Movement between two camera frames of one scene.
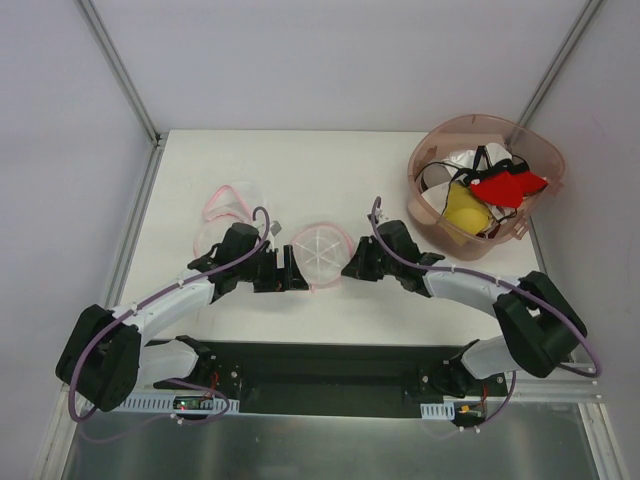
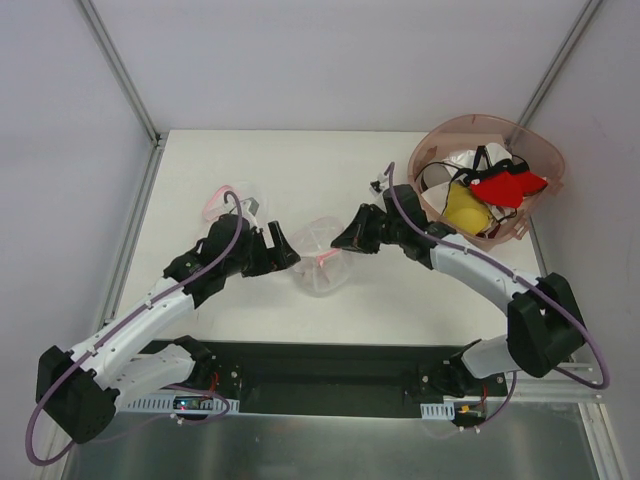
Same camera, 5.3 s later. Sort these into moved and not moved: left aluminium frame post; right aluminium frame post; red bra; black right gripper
Moved: black right gripper
Not moved: red bra; left aluminium frame post; right aluminium frame post
